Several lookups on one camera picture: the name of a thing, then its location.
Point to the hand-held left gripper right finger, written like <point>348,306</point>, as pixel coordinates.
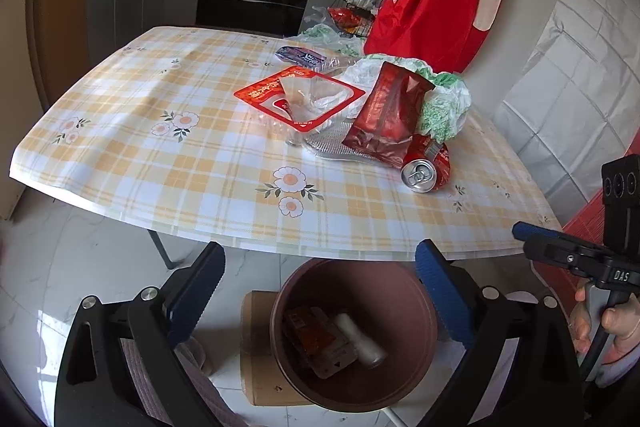
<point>440,289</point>

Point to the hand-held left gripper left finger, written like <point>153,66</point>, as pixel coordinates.
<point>197,294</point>

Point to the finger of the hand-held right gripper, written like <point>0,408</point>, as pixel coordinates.
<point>542,231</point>

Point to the brown round bin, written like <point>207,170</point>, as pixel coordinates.
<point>400,307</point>

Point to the white green plastic bag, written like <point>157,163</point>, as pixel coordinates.
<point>325,37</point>
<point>445,107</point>

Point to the person's right hand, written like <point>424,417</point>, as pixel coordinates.
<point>620,322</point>

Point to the black table leg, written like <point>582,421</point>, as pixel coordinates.
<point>165,252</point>

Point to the flat cardboard sheet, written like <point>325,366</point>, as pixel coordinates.
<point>255,357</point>

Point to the person's pink trouser leg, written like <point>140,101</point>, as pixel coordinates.
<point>200,387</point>

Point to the white bottle in bin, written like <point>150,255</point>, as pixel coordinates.
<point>360,342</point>

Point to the orange food packet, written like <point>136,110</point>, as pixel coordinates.
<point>315,339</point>

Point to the red soda can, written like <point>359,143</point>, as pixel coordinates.
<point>432,159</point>

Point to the white tube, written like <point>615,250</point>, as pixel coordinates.
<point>400,419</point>

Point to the yellow checked floral tablecloth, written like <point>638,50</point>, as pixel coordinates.
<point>150,157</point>

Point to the white folded cover sheet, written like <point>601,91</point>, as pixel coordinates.
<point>565,82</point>

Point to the dark red snack bag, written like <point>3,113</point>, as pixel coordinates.
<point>385,117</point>

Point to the red film plastic food tray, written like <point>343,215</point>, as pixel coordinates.
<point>260,94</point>

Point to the clear plastic wrapper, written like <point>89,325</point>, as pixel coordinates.
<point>340,64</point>

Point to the blue packet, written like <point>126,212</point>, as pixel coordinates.
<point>300,55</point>

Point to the red snack packet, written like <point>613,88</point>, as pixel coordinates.
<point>347,19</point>

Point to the wooden door frame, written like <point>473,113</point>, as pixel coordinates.
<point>65,7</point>

